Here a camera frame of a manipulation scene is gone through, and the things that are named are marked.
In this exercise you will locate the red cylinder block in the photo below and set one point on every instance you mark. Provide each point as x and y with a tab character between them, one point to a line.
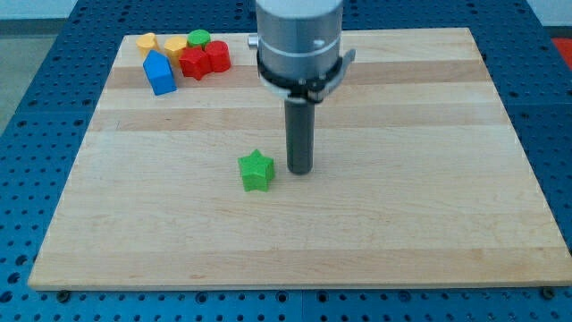
219	55

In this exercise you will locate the green cylinder block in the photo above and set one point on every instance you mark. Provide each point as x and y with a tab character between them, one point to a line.
198	38

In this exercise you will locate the blue house-shaped block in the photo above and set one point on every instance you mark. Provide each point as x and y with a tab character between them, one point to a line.
159	73

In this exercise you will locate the yellow hexagon block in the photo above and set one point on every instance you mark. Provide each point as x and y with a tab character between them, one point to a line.
173	48

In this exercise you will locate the red object at edge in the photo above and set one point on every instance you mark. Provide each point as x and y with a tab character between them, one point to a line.
564	46

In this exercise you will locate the wooden board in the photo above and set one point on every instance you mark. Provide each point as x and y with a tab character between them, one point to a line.
419	181

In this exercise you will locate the green star block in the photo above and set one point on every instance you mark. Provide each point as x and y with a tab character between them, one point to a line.
256	171

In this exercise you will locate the red star block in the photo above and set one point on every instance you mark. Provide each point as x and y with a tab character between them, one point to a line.
195	63

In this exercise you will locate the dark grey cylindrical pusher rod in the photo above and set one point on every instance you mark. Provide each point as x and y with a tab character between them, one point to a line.
299	126

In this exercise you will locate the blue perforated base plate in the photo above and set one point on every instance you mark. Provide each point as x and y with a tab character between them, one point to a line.
42	139

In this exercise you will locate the yellow heart block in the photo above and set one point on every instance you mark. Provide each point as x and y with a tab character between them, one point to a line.
146	43

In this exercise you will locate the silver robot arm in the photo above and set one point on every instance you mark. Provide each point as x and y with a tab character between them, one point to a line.
298	44

